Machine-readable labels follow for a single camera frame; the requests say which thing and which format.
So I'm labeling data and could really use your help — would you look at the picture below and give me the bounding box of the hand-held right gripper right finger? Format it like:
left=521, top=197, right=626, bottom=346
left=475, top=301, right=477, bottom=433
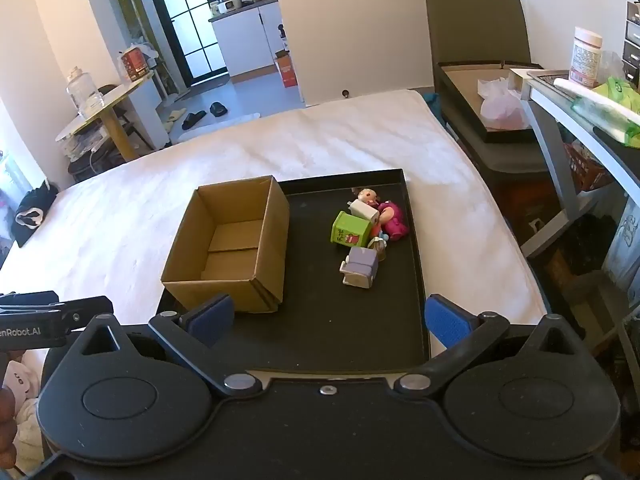
left=394, top=294, right=582, bottom=396

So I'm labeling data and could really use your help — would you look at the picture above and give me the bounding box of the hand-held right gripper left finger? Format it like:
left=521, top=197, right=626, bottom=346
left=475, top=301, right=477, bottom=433
left=67, top=294, right=263, bottom=401

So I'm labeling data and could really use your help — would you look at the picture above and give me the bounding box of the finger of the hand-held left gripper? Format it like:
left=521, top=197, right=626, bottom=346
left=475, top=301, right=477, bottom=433
left=50, top=296, right=114, bottom=335

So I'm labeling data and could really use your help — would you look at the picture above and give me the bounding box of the brown cardboard box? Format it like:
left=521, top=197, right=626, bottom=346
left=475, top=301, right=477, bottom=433
left=160, top=175, right=291, bottom=314

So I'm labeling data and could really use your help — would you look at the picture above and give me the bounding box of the purple toy sofa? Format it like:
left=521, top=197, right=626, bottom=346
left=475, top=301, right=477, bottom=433
left=340, top=246, right=379, bottom=291

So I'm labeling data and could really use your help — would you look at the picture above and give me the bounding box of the black tray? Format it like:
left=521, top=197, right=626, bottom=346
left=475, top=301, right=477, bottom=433
left=155, top=168, right=432, bottom=376

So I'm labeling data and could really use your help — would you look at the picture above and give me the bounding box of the pink round toy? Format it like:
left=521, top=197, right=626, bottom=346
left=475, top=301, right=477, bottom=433
left=376, top=201, right=410, bottom=242

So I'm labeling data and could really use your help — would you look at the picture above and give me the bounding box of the green hexagonal toy block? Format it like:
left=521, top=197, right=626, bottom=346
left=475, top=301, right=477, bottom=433
left=329, top=211, right=372, bottom=251

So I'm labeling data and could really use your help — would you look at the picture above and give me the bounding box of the person's left hand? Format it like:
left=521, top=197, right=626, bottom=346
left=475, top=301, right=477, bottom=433
left=0, top=388, right=17, bottom=462

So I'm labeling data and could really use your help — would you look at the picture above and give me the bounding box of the pale printed cloth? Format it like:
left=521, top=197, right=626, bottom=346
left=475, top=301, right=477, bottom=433
left=4, top=352, right=43, bottom=466

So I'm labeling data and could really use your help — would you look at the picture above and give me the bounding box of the black and white cloth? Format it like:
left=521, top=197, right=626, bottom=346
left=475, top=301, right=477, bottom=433
left=11, top=180, right=60, bottom=248

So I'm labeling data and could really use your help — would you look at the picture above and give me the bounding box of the white toy block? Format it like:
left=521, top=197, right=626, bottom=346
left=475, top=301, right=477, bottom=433
left=348, top=199, right=381, bottom=223

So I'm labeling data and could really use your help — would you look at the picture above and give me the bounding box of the black round table base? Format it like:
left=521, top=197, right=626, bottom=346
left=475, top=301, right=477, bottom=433
left=65, top=149, right=127, bottom=184

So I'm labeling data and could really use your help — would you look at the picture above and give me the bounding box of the round table yellow leg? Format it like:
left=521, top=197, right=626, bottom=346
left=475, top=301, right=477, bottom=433
left=54, top=71, right=156, bottom=163

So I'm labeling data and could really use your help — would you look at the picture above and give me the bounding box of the white desk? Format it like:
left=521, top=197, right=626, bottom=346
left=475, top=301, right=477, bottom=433
left=520, top=69, right=640, bottom=261

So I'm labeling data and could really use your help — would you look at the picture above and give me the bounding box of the red basket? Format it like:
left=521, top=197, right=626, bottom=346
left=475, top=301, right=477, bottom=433
left=565, top=142, right=613, bottom=192

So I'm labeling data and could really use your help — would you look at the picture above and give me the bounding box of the clear glass jar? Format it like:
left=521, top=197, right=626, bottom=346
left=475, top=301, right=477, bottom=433
left=66, top=66, right=106, bottom=116

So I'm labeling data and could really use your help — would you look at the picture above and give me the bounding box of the pale plastic bag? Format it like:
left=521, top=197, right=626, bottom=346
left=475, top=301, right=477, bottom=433
left=477, top=77, right=531, bottom=131

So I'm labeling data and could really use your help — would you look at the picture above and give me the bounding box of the red can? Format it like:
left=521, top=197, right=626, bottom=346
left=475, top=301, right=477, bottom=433
left=121, top=46, right=148, bottom=82

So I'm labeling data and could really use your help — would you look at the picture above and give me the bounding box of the orange carton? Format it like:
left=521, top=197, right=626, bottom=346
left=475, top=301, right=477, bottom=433
left=274, top=50, right=300, bottom=89

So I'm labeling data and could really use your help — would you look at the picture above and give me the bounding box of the clear green wipes pack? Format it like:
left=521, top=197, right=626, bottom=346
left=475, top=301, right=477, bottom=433
left=552, top=77, right=640, bottom=148

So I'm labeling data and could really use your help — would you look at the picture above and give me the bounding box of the white kitchen cabinet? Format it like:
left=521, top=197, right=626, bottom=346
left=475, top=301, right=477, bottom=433
left=209, top=1, right=288, bottom=78

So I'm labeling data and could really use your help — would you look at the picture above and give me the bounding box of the green packet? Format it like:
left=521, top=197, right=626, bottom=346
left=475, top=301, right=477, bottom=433
left=592, top=76, right=640, bottom=113

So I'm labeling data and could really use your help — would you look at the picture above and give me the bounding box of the black framed glass door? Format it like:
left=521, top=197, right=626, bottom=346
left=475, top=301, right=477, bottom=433
left=140, top=0, right=228, bottom=86

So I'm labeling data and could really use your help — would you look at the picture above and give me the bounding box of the olive chair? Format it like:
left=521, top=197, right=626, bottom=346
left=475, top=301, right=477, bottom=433
left=425, top=0, right=532, bottom=68

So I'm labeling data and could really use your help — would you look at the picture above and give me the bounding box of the white jar pink lid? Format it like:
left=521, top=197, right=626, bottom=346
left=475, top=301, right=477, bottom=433
left=569, top=26, right=603, bottom=88

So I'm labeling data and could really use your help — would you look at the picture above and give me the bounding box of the black drawer unit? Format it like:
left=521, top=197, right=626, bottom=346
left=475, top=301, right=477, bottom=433
left=622, top=2, right=640, bottom=86

